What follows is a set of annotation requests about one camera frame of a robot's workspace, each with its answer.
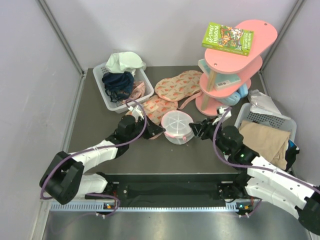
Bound peach patterned eye mask upper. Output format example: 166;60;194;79
154;70;202;102

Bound pink lace garment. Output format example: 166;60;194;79
120;81;146;104

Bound black blue garment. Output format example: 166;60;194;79
285;139;300;172

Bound peach patterned eye mask lower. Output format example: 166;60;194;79
125;95;177;140

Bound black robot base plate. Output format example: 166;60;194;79
80;172;261;208

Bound green treehouse book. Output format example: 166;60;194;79
201;22;254;57

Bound light blue headphones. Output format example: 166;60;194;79
217;83;248;106

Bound white plastic basket left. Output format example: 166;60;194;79
93;62;155;114

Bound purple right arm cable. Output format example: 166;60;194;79
212;106;320;218

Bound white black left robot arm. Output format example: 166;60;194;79
39;115;165;205

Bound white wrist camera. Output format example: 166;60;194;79
127;105;145;122
212;106;232;125

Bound white plastic basket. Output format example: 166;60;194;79
93;62;155;114
234;103;297;142

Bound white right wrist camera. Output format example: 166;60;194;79
212;106;232;125

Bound grey slotted cable duct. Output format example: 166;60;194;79
50;201;253;213

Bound peach patterned eye mask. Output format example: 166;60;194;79
125;95;177;140
154;70;202;102

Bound light blue book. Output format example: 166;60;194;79
198;58;241;90

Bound beige folded garment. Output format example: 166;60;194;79
239;120;290;170

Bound white mesh pink-trim laundry bag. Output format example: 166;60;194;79
161;110;194;145

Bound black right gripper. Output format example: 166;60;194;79
189;116;231;156

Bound navy lace garment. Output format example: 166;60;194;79
101;71;134;103

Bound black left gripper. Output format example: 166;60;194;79
127;115;166;143

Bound white plastic basket right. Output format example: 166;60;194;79
234;103;297;142

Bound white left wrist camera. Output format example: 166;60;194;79
127;105;145;122

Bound pink three-tier wooden shelf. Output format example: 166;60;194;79
195;19;278;117

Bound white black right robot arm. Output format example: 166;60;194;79
189;118;320;235

